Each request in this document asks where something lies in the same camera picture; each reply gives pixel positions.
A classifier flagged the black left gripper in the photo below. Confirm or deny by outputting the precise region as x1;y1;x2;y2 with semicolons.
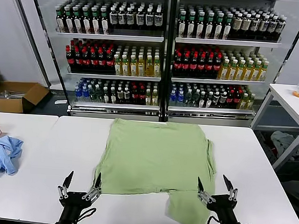
55;169;104;224

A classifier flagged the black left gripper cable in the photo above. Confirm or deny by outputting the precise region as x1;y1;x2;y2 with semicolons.
79;206;98;219

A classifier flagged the yellow juice bottle green cap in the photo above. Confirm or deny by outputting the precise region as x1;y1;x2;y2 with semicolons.
227;59;238;81
144;54;155;77
258;60;269;82
152;54;162;77
218;58;230;80
251;60;261;82
235;59;245;81
137;54;147;77
120;54;131;77
129;54;139;77
113;54;123;76
243;59;254;81

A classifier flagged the green tinted water bottle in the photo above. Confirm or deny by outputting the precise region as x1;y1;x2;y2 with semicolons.
87;84;96;101
94;84;103;102
191;88;200;107
184;88;194;107

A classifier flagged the dark bottle green cap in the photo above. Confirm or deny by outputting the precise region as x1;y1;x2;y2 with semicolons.
185;11;197;39
63;6;75;33
99;7;111;35
90;7;102;35
204;12;216;39
176;11;188;39
71;6;84;34
54;6;67;33
81;6;93;34
195;11;206;39
213;13;225;40
222;13;233;40

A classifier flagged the small pale yellow drink bottle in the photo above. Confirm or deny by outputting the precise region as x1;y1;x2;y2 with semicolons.
151;88;159;106
144;88;153;105
238;93;249;110
245;93;255;110

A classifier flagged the light green polo shirt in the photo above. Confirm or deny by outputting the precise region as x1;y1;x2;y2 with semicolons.
89;116;221;224

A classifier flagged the small cola bottle red cap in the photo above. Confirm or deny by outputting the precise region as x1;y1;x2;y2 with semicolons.
232;89;241;109
137;86;146;106
225;90;234;109
130;86;139;105

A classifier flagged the pale clothes pile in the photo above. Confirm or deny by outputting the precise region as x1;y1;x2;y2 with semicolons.
268;130;299;162

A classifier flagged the white shelf board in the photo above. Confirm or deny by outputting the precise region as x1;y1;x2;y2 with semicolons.
55;29;166;44
70;100;161;116
170;75;267;88
175;35;283;50
66;71;163;83
167;104;256;122

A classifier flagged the small clear bottle white label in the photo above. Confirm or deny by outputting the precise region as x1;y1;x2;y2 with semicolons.
198;91;207;108
205;91;213;108

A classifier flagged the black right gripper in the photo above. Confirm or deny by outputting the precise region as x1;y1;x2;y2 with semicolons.
194;172;245;224

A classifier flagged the white side table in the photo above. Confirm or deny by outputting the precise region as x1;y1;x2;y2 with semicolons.
247;82;299;174

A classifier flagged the open cardboard box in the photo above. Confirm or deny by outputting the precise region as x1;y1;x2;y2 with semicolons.
0;80;51;116

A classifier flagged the glass drinks display cabinet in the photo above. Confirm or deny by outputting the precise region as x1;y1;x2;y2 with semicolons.
164;0;299;132
0;0;173;123

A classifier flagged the small dark bottle tan label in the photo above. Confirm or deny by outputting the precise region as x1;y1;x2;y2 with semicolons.
115;87;124;104
122;86;131;105

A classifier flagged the small dark bottle white cap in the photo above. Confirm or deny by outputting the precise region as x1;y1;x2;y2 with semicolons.
211;91;220;108
101;87;110;103
218;91;227;108
109;86;117;104

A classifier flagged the black chair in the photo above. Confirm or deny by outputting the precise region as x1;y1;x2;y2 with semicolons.
278;177;299;218

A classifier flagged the dark mesh basket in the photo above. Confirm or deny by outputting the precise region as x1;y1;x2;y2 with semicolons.
253;129;280;167

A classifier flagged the dark bottle beige label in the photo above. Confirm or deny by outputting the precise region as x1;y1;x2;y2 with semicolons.
241;13;252;39
231;12;243;39

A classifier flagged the crumpled light blue cloth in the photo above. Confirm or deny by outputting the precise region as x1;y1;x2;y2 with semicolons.
0;135;25;177

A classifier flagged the dark bottle blue-white label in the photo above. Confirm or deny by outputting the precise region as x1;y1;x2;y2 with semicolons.
108;6;119;28
125;7;136;29
135;7;146;30
144;8;155;30
116;6;127;29
153;7;164;30

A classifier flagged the dark bottle grey label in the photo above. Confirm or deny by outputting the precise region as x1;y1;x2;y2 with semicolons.
258;14;270;40
267;15;279;41
249;13;260;39
276;15;287;41

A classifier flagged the small blue drink bottle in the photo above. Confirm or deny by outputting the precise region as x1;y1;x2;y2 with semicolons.
176;90;185;107
81;85;90;100
168;89;178;106
73;85;82;100

